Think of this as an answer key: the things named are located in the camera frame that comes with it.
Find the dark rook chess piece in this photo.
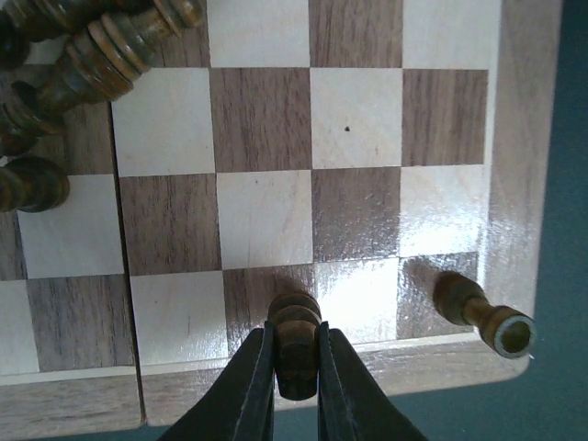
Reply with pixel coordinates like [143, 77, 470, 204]
[433, 271, 537, 359]

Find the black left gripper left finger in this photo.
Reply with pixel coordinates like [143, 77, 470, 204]
[160, 322, 275, 440]

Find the wooden chess board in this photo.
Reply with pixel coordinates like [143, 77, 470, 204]
[1, 1, 562, 440]

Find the dark piece lying large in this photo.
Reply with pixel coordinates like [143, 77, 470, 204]
[6, 1, 201, 125]

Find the dark pawn chess piece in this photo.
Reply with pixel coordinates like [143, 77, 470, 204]
[1, 156, 70, 213]

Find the dark knight chess piece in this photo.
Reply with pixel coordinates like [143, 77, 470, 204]
[267, 290, 322, 401]

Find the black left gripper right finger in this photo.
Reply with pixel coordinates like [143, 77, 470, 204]
[318, 322, 426, 440]

